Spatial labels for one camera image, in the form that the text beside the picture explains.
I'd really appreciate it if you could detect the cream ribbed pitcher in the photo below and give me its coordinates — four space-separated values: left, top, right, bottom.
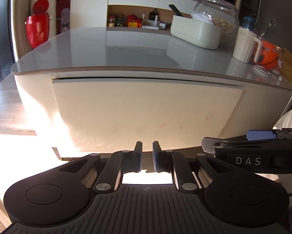
233 27 263 63

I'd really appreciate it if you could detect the red yellow gift box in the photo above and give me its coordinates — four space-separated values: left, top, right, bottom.
127 14 143 28

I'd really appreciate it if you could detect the glass jar with nuts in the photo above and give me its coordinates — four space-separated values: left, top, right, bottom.
194 0 239 49

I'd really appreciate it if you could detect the blue thermos bottle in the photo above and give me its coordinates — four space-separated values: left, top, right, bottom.
242 16 256 32

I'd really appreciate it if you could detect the white coaster stack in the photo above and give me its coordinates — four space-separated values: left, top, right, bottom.
252 65 271 79

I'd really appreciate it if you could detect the white oval tissue box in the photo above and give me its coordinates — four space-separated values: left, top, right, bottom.
170 15 222 50

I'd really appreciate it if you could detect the orange round teapot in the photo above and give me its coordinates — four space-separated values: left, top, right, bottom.
250 37 278 70

